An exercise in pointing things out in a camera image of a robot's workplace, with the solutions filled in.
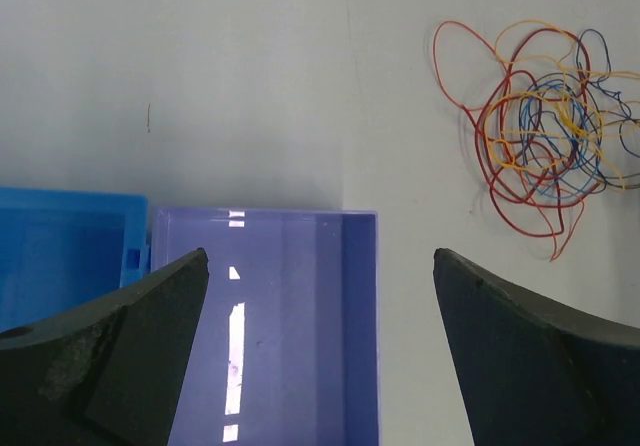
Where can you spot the blue plastic bin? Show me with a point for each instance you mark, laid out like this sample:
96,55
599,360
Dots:
60,249

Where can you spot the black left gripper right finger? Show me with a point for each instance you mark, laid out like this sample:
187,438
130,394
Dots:
534,371

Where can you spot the purple plastic bin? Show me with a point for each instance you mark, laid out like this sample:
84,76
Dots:
285,352

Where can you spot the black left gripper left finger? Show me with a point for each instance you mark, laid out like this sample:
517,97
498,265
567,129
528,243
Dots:
107,372

